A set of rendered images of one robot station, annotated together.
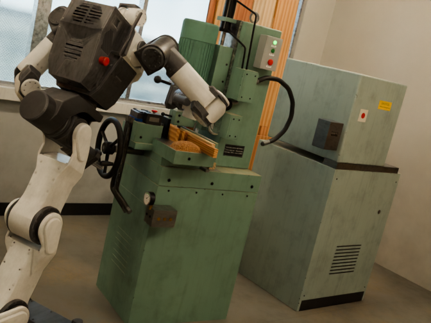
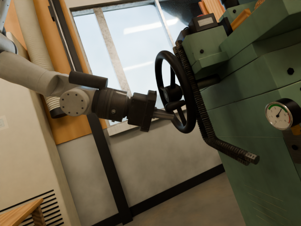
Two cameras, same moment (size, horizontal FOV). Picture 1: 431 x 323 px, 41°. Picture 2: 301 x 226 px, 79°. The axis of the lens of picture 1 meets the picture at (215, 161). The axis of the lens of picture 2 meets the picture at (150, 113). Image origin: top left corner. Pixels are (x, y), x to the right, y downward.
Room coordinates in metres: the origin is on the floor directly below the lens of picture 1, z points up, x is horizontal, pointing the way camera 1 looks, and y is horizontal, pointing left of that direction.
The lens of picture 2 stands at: (2.00, 0.32, 0.73)
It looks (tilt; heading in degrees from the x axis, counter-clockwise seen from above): 4 degrees up; 25
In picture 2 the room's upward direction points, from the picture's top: 20 degrees counter-clockwise
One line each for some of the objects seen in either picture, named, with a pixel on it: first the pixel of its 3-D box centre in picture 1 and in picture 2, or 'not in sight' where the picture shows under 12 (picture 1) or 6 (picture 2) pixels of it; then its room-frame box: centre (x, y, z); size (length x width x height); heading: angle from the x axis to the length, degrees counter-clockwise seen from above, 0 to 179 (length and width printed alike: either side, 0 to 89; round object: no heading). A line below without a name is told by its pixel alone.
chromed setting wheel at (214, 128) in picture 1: (216, 122); not in sight; (2.77, 0.04, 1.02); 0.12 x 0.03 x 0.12; 124
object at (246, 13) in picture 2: (168, 131); (233, 35); (2.73, 0.25, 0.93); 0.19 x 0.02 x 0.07; 34
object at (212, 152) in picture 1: (185, 138); not in sight; (2.72, 0.16, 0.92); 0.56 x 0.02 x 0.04; 34
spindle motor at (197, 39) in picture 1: (194, 54); not in sight; (2.80, 0.22, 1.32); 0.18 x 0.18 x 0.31
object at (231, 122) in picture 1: (229, 125); not in sight; (2.77, -0.03, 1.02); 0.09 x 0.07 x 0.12; 34
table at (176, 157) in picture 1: (156, 141); (226, 57); (2.73, 0.30, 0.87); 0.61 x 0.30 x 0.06; 34
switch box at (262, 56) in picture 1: (268, 52); not in sight; (2.86, -0.13, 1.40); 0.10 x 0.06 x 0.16; 124
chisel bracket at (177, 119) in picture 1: (183, 120); (242, 19); (2.81, 0.20, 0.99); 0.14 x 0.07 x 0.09; 124
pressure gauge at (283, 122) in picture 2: (149, 200); (286, 117); (2.47, 0.24, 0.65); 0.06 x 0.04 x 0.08; 34
